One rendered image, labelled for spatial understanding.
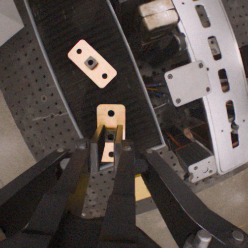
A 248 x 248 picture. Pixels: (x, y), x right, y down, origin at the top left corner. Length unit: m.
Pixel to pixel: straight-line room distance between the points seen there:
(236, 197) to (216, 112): 2.20
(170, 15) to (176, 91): 0.17
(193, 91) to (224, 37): 0.25
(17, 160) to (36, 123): 1.24
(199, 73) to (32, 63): 0.75
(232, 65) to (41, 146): 0.93
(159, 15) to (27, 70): 0.69
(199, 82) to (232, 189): 2.19
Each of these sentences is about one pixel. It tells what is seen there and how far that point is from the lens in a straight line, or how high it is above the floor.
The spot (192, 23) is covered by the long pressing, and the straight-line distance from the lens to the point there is 0.50.
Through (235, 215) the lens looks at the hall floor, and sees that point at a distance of 2.98.
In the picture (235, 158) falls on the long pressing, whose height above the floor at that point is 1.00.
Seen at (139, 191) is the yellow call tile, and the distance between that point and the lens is 0.33.
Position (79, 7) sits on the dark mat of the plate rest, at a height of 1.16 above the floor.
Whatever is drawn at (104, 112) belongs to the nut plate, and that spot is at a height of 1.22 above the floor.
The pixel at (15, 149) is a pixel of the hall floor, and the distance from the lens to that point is 2.01.
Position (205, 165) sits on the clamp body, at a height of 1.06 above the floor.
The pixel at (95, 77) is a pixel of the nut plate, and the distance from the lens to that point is 0.25.
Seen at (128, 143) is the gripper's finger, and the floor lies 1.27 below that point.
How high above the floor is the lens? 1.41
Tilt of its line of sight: 76 degrees down
